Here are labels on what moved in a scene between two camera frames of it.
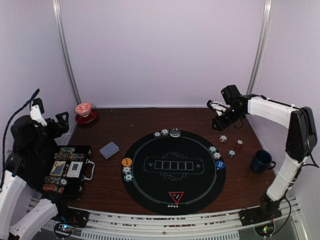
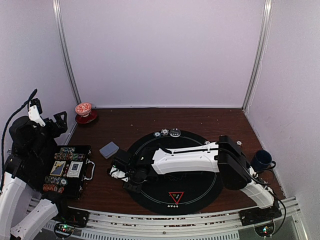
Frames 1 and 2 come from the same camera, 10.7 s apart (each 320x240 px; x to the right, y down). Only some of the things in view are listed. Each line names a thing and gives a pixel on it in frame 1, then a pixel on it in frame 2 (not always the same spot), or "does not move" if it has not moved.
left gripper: [63, 125] does not move
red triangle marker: [176, 196] does not move
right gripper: [220, 124] -> [135, 188]
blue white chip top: [164, 132] does not move
